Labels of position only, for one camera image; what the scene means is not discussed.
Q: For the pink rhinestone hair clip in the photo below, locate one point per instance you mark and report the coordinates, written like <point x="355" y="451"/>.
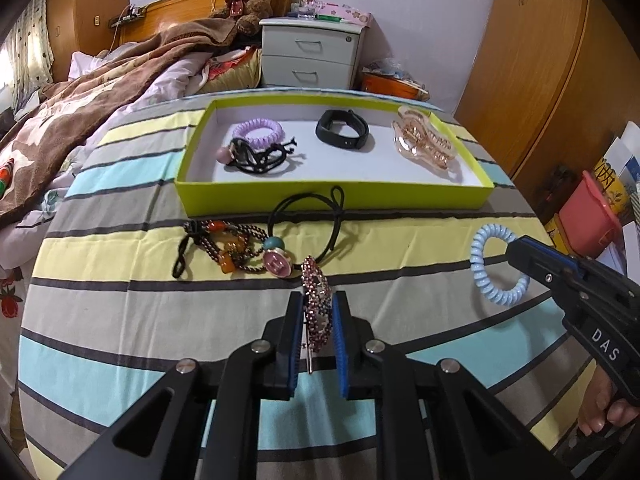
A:
<point x="316" y="310"/>

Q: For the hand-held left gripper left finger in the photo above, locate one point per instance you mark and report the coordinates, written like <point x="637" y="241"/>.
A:
<point x="295" y="350"/>

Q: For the clear beige hair claw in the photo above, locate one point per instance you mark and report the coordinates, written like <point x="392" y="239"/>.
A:
<point x="425" y="147"/>

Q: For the person's right hand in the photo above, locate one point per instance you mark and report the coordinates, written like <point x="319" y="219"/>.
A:
<point x="595" y="405"/>

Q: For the orange basin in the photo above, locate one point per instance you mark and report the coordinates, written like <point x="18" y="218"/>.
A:
<point x="390" y="87"/>

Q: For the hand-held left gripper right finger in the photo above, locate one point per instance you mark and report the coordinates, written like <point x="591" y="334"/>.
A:
<point x="342" y="350"/>

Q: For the white two-drawer nightstand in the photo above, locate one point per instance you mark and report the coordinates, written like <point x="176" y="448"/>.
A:
<point x="310" y="55"/>

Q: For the red and gold pillow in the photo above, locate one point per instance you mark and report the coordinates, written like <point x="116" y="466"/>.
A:
<point x="235" y="70"/>

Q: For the wooden headboard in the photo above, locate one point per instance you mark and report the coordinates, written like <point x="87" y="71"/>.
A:
<point x="170" y="15"/>

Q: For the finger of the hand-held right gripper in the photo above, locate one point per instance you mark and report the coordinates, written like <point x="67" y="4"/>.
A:
<point x="575" y="267"/>
<point x="535" y="265"/>

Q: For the narrow wooden wardrobe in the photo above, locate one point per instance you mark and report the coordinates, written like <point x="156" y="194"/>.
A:
<point x="85" y="0"/>

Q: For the power strip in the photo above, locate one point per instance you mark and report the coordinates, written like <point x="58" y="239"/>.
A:
<point x="127" y="15"/>

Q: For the brown fleece blanket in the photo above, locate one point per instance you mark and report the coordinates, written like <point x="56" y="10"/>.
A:
<point x="90" y="90"/>

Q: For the yellow carton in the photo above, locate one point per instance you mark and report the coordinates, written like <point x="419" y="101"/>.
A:
<point x="557" y="235"/>

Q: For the pink flowered box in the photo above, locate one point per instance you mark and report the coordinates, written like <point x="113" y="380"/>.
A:
<point x="345" y="12"/>

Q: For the black elastic with pink charm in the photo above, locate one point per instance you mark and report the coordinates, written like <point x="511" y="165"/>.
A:
<point x="277" y="262"/>

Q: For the black wristband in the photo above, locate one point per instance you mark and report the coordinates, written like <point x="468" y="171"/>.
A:
<point x="327" y="135"/>

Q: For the yellow printed paper bag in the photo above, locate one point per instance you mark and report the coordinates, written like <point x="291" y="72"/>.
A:
<point x="612" y="185"/>

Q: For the pink plastic bucket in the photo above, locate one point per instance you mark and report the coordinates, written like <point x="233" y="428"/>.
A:
<point x="590" y="220"/>

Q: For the dotted curtain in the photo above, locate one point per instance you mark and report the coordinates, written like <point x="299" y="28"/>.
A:
<point x="35" y="45"/>

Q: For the lime green cardboard box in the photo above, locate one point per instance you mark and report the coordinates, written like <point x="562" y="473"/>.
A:
<point x="350" y="170"/>

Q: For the large wooden wardrobe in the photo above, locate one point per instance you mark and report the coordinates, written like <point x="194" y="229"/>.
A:
<point x="540" y="60"/>

